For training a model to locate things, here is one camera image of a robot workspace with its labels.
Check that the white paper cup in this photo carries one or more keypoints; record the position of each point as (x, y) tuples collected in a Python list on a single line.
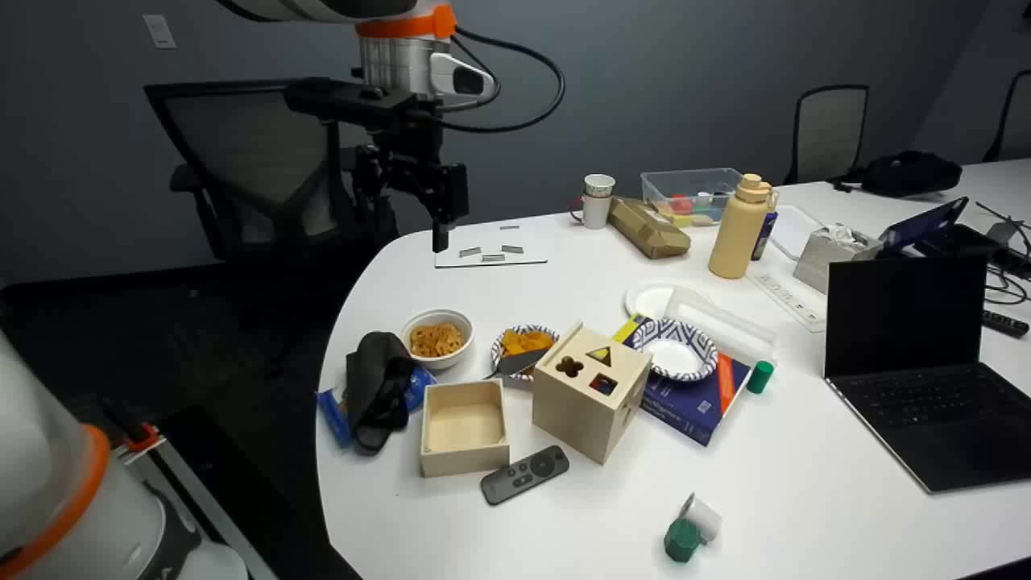
[(598, 201)]

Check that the small green cylinder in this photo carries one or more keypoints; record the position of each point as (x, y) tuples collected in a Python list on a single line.
[(760, 373)]

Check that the grey remote control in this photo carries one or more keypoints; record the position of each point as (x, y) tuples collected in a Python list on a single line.
[(523, 474)]

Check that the grey office chair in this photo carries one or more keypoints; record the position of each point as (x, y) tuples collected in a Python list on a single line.
[(830, 131)]

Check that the white bowl with yellow snacks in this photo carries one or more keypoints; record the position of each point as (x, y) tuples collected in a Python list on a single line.
[(440, 340)]

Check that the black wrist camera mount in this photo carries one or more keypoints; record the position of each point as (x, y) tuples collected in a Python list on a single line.
[(326, 96)]

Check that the white wall switch plate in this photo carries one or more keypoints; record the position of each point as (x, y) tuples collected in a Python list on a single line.
[(159, 30)]

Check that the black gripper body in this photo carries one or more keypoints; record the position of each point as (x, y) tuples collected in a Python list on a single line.
[(408, 140)]

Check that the brown snack bag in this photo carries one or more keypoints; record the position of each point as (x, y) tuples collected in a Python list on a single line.
[(647, 226)]

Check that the blue screen tablet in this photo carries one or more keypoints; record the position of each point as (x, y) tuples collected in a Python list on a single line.
[(921, 226)]

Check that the dark blue book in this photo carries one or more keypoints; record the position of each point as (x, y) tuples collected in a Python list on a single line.
[(697, 408)]

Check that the tan plastic bottle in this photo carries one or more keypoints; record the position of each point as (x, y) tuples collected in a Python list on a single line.
[(741, 228)]

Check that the black bag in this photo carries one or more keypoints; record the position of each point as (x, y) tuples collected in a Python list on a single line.
[(904, 172)]

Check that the black open laptop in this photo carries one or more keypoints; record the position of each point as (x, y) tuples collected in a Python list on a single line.
[(921, 366)]

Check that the white box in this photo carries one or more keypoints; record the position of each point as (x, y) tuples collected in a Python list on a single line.
[(830, 257)]

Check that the open empty wooden box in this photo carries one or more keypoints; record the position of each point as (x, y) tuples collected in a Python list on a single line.
[(464, 427)]

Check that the clear plastic container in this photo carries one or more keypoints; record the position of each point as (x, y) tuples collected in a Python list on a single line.
[(693, 192)]

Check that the green hexagonal block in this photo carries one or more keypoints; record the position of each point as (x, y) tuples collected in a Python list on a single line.
[(680, 541)]

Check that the black remote control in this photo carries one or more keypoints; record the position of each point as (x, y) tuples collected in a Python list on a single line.
[(1007, 322)]

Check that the wooden sliding lid with holes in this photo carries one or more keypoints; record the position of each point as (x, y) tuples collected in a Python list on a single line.
[(594, 360)]

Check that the orange marker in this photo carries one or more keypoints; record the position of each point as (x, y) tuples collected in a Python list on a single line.
[(727, 382)]

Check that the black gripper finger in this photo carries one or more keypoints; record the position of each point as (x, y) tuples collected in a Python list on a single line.
[(443, 197), (373, 179)]

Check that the white rolled paper tube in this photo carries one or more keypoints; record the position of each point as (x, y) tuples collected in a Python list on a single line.
[(722, 326)]

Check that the blue patterned paper bowl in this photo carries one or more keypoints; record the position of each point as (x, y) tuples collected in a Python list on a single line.
[(675, 348)]

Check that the black mesh office chair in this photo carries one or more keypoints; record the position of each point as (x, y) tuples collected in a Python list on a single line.
[(251, 163)]

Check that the white orange robot arm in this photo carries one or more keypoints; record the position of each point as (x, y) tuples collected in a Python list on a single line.
[(404, 58)]

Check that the white strip with grey pieces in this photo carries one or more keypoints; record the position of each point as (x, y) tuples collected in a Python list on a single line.
[(492, 257)]

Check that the wooden shape sorter toy box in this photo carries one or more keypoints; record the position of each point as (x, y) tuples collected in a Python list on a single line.
[(588, 412)]

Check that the bowl with orange snacks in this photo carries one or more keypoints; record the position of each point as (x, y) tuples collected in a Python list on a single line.
[(523, 345)]

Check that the dark office chair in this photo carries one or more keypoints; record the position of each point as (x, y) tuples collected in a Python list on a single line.
[(1012, 112)]

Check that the white paper plate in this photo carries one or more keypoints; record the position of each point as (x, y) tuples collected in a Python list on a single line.
[(647, 297)]

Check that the blue flat strip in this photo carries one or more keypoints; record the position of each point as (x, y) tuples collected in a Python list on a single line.
[(334, 416)]

